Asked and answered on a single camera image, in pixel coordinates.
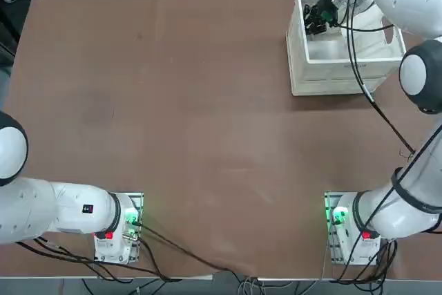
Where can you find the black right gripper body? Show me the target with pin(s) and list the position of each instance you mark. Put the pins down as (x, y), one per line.
(327, 8)

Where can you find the white folding storage box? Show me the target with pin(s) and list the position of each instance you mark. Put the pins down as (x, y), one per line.
(331, 74)

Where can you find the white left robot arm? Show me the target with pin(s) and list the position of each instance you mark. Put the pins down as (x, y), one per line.
(62, 212)

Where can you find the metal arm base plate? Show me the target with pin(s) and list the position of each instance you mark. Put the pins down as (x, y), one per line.
(329, 205)
(138, 198)

